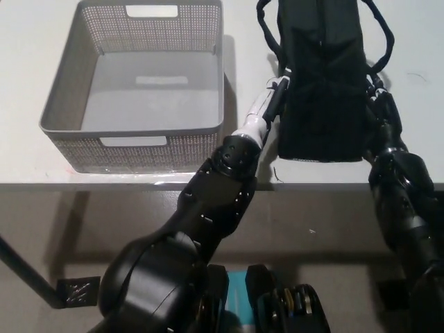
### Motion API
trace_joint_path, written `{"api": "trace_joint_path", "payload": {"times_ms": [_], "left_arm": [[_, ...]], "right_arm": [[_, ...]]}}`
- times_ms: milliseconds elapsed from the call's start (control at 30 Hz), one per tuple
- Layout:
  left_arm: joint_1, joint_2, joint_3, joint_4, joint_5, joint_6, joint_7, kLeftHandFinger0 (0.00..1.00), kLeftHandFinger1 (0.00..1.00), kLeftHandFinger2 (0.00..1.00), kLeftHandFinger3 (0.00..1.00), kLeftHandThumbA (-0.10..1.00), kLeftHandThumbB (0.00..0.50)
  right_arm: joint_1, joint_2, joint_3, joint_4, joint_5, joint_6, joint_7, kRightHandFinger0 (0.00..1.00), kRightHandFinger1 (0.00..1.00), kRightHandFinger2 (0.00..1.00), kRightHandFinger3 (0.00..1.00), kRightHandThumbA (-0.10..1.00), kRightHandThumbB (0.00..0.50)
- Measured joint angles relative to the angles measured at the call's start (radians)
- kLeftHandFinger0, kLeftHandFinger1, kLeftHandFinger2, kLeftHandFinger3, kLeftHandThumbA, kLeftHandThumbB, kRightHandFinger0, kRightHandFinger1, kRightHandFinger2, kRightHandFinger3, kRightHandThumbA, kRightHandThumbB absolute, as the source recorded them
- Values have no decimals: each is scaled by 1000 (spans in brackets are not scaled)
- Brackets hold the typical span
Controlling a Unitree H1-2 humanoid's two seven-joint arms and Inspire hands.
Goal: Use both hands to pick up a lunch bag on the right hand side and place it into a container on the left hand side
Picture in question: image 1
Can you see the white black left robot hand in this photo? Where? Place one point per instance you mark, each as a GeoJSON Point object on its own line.
{"type": "Point", "coordinates": [265, 100]}

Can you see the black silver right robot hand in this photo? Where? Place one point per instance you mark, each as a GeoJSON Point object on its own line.
{"type": "Point", "coordinates": [386, 118]}

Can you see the black fabric backpack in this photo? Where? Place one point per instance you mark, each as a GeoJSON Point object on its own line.
{"type": "Point", "coordinates": [322, 86]}

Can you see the thin dark thread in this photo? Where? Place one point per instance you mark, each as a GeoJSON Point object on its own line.
{"type": "Point", "coordinates": [416, 75]}

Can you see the grey perforated plastic basket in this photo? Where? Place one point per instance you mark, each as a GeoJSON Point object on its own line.
{"type": "Point", "coordinates": [149, 100]}

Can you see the clear tape strip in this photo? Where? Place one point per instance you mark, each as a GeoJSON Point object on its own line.
{"type": "Point", "coordinates": [145, 177]}

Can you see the black teal robot body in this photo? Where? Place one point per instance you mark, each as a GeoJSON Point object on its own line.
{"type": "Point", "coordinates": [277, 305]}

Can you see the black table leg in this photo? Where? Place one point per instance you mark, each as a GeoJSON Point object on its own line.
{"type": "Point", "coordinates": [24, 267]}

